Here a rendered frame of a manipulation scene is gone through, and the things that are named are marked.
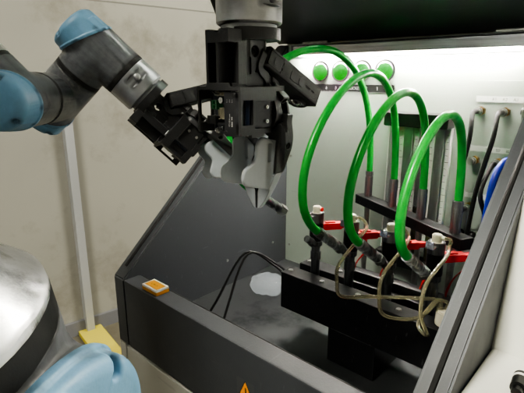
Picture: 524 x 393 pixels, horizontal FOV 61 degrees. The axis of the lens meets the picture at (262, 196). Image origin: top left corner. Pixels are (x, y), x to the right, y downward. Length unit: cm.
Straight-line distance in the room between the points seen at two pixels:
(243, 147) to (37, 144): 190
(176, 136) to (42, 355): 56
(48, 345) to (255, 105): 36
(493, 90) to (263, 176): 60
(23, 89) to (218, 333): 47
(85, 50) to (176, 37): 192
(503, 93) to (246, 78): 62
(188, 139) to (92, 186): 178
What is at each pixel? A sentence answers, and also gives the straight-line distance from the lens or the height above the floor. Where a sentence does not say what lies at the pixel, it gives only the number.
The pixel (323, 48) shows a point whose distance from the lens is 89.
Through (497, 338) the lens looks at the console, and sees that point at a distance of 77.
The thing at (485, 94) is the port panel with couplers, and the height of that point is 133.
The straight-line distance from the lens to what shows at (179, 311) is 86.
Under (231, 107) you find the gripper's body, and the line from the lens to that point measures 49.
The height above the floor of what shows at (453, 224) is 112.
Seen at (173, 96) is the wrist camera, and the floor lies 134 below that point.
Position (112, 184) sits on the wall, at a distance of 252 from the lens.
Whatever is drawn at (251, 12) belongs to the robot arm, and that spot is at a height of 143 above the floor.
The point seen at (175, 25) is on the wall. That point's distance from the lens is 265.
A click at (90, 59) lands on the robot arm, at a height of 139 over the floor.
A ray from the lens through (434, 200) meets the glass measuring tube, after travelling 104.
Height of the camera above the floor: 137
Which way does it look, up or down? 15 degrees down
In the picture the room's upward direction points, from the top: straight up
